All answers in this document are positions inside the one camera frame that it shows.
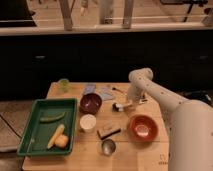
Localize white handled black brush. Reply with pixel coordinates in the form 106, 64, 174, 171
111, 98, 148, 113

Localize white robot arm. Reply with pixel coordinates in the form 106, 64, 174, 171
127, 68, 213, 171

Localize white paper cup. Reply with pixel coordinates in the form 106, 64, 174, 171
80, 114, 96, 133

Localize small metal cup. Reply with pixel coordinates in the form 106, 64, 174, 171
101, 139, 116, 156

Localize green translucent cup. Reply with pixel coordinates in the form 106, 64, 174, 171
58, 78, 69, 92

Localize small metal spoon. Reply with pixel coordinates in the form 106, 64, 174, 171
112, 87, 127, 94

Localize red orange bowl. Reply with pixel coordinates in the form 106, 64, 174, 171
128, 115, 158, 142

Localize blue cloth right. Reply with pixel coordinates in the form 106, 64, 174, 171
99, 86, 114, 101

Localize blue cloth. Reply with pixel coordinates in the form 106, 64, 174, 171
83, 84, 96, 95
99, 86, 114, 101

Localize wooden block with black strip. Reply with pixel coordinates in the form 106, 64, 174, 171
97, 124, 121, 140

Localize dark maroon bowl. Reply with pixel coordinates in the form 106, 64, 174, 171
79, 93, 102, 115

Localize blue cloth left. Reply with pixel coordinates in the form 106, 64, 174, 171
83, 84, 96, 95

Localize orange fruit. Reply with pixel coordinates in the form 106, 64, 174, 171
55, 134, 69, 148

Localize green cucumber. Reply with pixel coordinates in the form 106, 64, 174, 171
40, 112, 66, 123

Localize green plastic tray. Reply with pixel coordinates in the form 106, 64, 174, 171
17, 98, 77, 156

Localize black cable left floor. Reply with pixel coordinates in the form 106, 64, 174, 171
0, 113, 24, 139

